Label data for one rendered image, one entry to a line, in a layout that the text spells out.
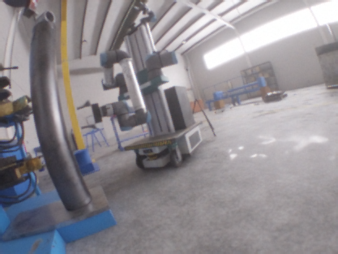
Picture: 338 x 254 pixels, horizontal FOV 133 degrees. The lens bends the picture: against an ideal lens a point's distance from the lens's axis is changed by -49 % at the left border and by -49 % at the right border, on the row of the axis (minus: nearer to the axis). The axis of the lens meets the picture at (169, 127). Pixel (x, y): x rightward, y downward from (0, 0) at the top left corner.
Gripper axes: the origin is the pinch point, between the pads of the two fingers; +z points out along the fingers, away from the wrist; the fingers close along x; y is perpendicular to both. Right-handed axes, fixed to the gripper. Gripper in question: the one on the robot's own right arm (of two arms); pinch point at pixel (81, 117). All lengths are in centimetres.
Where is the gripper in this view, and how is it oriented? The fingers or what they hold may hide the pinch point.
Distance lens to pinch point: 101.7
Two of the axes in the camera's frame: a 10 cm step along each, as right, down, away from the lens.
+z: -8.0, 2.7, -5.3
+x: -2.7, -9.6, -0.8
